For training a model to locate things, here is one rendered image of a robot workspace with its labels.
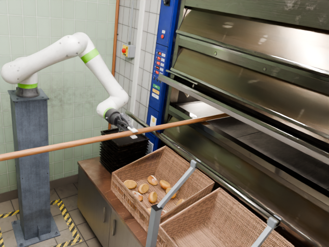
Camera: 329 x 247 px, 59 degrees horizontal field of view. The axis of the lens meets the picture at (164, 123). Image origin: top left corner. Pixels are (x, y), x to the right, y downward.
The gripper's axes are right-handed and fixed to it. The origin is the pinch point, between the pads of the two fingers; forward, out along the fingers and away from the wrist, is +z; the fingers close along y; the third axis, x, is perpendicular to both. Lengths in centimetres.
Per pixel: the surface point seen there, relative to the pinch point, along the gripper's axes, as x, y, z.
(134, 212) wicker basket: -5, 58, 4
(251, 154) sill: -53, 2, 45
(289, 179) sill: -53, 3, 70
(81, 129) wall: -21, 58, -123
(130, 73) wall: -53, -6, -93
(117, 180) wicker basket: -6, 49, -21
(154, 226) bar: 6, 35, 39
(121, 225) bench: 1, 68, 1
